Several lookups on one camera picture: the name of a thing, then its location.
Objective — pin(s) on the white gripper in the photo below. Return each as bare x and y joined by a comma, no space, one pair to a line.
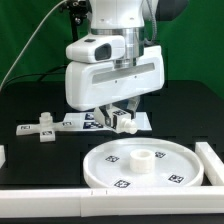
88,86

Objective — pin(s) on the white round table top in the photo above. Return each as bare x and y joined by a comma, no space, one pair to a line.
142,163

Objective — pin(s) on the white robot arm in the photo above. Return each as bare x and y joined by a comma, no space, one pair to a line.
126,18

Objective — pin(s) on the white marker tag sheet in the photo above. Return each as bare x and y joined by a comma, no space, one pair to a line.
85,122

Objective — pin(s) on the white cross-shaped table base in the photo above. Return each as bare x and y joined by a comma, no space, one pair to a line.
47,128

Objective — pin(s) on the white right border bar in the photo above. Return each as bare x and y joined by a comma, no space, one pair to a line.
213,166

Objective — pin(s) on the white border bar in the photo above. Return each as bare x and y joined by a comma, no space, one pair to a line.
105,202
2,156
213,166

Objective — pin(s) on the white front border bar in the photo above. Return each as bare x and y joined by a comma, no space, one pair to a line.
105,202

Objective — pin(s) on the white left border bar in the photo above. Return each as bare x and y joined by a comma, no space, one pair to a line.
2,156

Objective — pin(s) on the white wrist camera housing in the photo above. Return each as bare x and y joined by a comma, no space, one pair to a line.
96,48

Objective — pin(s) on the black camera stand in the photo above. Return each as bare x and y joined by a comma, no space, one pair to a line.
77,10

